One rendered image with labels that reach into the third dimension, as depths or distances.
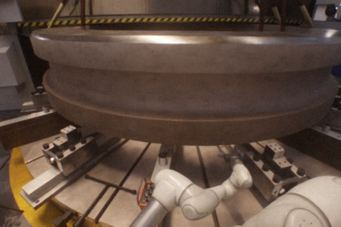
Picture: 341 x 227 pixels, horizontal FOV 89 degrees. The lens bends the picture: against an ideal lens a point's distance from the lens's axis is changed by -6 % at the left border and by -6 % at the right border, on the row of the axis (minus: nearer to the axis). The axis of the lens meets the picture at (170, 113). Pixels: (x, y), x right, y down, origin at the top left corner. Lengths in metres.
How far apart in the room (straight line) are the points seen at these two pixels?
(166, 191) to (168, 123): 0.75
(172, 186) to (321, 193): 0.61
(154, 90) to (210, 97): 0.48
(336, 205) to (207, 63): 1.11
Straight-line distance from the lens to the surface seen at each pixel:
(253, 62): 1.50
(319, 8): 5.24
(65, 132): 2.17
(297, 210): 0.44
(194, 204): 0.88
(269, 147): 1.91
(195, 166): 2.28
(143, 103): 1.68
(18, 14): 3.88
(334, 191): 0.56
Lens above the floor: 1.89
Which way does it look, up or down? 28 degrees down
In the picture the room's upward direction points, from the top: straight up
